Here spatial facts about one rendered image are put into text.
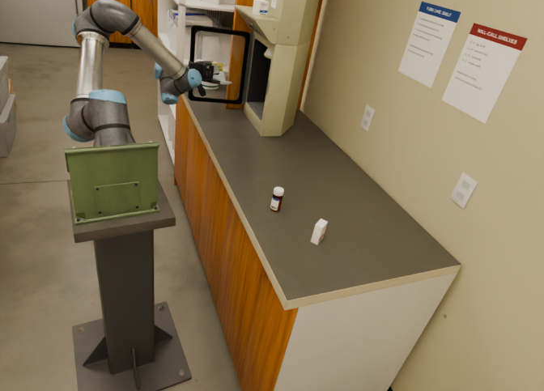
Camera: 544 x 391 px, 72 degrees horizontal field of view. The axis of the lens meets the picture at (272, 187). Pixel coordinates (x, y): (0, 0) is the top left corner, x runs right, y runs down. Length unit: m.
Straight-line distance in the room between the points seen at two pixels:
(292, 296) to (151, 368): 1.09
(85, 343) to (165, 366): 0.41
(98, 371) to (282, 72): 1.65
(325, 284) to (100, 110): 0.91
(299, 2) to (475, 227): 1.18
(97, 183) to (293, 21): 1.11
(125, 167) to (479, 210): 1.20
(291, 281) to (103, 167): 0.67
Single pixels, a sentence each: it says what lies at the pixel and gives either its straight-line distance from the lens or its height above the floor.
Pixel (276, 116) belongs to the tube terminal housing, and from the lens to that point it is 1.98.
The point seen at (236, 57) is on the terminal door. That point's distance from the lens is 2.15.
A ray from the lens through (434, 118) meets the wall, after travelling 1.62.
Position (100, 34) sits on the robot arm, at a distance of 1.67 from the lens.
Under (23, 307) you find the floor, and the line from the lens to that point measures 2.45.
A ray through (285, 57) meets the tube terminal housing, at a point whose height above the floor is 1.35.
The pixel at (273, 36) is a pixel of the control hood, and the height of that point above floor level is 1.44.
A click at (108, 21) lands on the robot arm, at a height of 1.45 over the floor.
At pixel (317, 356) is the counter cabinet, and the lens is 1.48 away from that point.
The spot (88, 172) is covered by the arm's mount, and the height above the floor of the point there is 1.13.
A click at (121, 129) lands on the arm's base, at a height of 1.20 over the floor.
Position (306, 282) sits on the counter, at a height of 0.94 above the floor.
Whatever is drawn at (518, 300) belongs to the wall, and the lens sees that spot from 1.49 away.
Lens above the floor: 1.79
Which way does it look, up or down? 32 degrees down
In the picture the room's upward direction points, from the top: 11 degrees clockwise
